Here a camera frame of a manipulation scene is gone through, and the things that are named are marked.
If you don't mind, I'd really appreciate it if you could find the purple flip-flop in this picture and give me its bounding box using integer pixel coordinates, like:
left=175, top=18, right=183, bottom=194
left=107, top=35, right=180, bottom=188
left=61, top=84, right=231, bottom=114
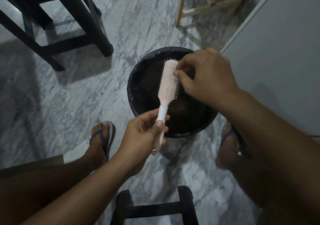
left=220, top=122, right=244, bottom=157
left=89, top=120, right=116, bottom=163

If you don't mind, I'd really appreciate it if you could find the light wooden table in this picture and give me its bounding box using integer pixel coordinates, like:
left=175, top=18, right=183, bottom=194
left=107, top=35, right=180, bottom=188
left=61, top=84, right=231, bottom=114
left=175, top=0, right=255, bottom=28

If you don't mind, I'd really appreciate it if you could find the person's right forearm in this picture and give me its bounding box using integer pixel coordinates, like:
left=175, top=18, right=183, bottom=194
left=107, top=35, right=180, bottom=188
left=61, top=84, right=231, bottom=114
left=219, top=89, right=320, bottom=225

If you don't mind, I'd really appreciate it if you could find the person's left hand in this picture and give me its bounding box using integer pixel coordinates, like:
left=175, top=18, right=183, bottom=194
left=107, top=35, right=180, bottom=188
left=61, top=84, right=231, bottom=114
left=112, top=108, right=170, bottom=177

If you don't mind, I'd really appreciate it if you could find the person's right hand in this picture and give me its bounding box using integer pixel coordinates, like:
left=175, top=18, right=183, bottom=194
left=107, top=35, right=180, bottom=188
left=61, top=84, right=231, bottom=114
left=173, top=48, right=241, bottom=111

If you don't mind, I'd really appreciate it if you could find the white cabinet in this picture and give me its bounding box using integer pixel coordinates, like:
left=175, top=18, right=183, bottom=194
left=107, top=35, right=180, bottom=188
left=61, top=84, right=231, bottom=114
left=220, top=0, right=320, bottom=138

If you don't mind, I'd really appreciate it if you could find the tall black stool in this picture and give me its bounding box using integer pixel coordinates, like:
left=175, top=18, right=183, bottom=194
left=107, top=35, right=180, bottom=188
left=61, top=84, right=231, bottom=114
left=0, top=0, right=114, bottom=72

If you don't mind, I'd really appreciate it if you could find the pink hairbrush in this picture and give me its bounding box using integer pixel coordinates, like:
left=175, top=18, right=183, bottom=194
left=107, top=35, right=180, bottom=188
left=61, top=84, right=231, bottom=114
left=151, top=59, right=181, bottom=156

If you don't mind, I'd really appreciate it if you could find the black plastic stool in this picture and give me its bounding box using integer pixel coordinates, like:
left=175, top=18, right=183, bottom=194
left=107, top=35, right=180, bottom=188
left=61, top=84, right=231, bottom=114
left=110, top=185, right=199, bottom=225

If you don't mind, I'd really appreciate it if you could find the black waste bin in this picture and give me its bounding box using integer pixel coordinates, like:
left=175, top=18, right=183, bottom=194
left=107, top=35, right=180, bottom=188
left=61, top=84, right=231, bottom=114
left=127, top=47, right=218, bottom=138

